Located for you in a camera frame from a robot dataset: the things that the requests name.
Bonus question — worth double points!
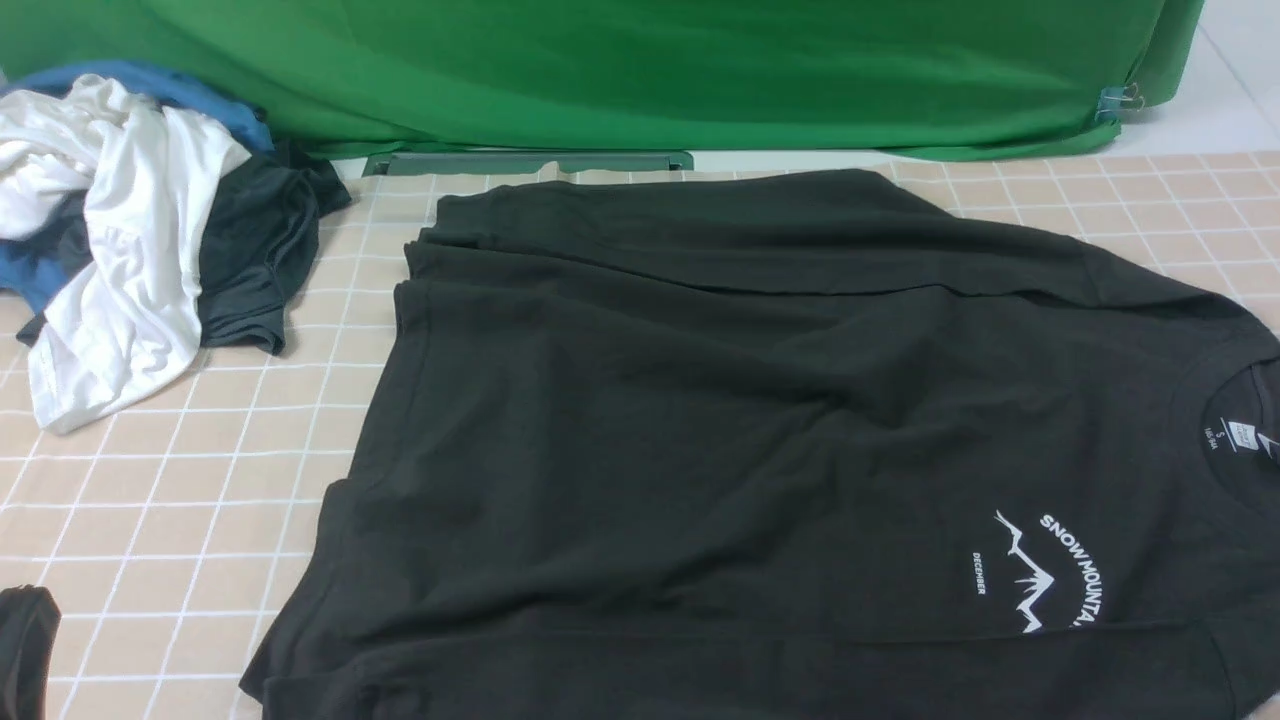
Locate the white crumpled garment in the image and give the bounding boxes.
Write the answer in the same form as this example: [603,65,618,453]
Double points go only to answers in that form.
[3,74,250,436]

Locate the dark teal crumpled garment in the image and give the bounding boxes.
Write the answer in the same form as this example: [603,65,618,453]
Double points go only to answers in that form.
[1,142,352,355]

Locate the dark gray long-sleeve top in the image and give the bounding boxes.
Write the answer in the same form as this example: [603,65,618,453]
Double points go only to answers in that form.
[239,170,1279,719]

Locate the green backdrop cloth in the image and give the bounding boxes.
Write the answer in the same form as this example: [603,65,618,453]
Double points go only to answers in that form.
[3,1,1203,161]

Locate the checkered beige tablecloth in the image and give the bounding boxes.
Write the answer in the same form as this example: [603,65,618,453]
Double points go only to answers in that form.
[1,150,1279,719]

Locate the blue binder clip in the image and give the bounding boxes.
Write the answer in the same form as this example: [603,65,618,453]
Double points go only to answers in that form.
[1094,82,1147,124]

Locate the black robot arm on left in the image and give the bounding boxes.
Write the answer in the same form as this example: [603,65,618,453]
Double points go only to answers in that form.
[1,585,61,720]

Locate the blue crumpled garment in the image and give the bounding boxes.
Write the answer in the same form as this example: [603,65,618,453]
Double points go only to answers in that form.
[3,61,275,313]

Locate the green metal base bar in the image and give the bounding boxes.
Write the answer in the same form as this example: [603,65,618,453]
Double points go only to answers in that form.
[362,149,695,177]

